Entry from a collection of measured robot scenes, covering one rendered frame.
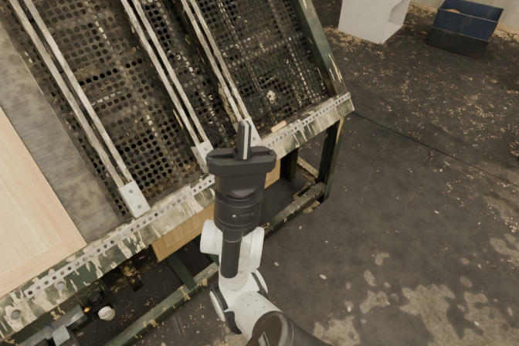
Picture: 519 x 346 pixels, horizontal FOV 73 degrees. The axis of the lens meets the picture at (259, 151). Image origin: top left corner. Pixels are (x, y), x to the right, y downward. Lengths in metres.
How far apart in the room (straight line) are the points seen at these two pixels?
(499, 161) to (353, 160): 1.15
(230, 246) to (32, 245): 0.91
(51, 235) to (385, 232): 1.92
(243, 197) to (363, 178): 2.19
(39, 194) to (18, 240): 0.16
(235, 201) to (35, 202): 0.91
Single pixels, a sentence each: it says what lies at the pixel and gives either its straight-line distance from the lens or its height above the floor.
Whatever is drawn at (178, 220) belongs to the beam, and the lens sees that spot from 1.45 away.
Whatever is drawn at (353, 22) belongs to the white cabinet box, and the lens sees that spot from 4.56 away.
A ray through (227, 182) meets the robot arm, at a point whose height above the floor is 1.56.
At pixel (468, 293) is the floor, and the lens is 2.50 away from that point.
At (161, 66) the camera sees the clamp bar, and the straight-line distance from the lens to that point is 1.49.
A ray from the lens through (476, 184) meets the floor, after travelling 3.07.
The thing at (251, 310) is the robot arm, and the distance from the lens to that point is 0.82.
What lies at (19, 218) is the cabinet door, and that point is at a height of 1.04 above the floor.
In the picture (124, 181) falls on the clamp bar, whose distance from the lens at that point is 1.40.
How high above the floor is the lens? 2.01
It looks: 45 degrees down
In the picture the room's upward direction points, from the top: straight up
